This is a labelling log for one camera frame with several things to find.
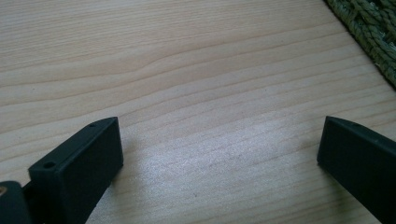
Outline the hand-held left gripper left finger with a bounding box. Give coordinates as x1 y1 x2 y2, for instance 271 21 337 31
27 116 124 224

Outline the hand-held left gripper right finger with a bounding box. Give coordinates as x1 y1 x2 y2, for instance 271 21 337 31
317 115 396 224

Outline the green woven mat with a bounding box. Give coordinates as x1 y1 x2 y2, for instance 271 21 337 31
323 0 396 91

